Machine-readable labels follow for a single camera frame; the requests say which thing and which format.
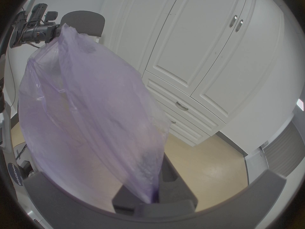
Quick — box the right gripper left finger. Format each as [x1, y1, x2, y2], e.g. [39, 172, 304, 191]
[112, 184, 150, 215]

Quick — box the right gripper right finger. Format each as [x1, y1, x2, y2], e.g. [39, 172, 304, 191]
[158, 153, 199, 207]

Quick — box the white wardrobe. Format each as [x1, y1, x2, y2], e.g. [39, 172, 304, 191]
[99, 0, 284, 147]

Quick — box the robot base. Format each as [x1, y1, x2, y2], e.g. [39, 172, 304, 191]
[0, 52, 40, 225]

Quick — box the purple plastic bag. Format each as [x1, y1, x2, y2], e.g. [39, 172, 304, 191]
[19, 23, 171, 205]

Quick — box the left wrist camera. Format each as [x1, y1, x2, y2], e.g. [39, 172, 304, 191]
[45, 11, 59, 23]

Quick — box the grey and white chair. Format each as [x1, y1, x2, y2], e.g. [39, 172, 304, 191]
[60, 11, 106, 43]

